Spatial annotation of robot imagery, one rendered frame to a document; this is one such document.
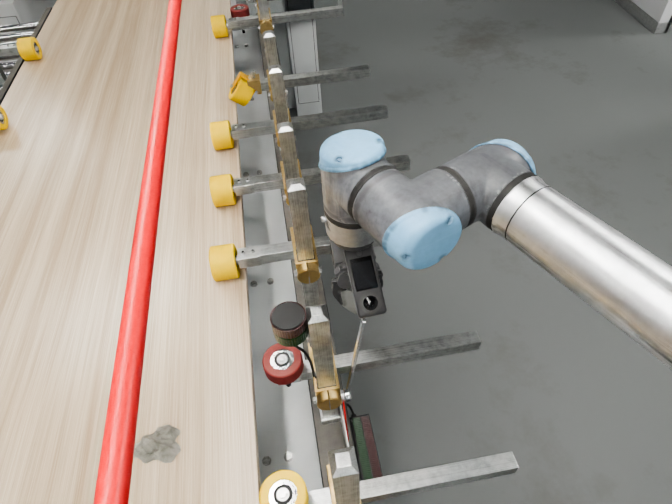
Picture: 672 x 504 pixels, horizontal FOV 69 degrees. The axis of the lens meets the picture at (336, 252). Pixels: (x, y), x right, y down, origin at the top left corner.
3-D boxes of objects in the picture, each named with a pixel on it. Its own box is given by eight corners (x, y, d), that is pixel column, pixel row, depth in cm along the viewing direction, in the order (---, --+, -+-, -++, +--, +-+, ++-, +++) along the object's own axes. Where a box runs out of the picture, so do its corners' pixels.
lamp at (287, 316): (314, 362, 98) (304, 298, 82) (318, 388, 94) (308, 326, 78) (285, 367, 97) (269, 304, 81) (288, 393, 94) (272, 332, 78)
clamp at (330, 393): (332, 350, 108) (330, 338, 104) (342, 408, 99) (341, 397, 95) (306, 354, 107) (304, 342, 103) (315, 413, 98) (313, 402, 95)
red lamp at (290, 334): (305, 306, 84) (303, 298, 82) (309, 335, 80) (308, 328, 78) (270, 311, 83) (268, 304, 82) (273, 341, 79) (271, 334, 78)
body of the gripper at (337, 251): (369, 252, 91) (370, 205, 82) (380, 288, 85) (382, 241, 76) (329, 259, 90) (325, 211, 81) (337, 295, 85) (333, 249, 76)
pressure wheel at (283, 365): (304, 364, 108) (299, 337, 100) (309, 398, 103) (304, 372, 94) (268, 371, 108) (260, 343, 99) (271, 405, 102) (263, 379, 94)
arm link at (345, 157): (345, 174, 61) (303, 137, 67) (348, 242, 70) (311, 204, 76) (403, 146, 64) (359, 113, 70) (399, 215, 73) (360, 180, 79)
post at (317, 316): (337, 418, 117) (325, 300, 81) (340, 432, 115) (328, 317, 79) (323, 421, 117) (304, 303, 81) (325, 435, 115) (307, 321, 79)
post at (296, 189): (320, 316, 129) (303, 174, 93) (322, 327, 126) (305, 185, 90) (307, 318, 128) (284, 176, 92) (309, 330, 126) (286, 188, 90)
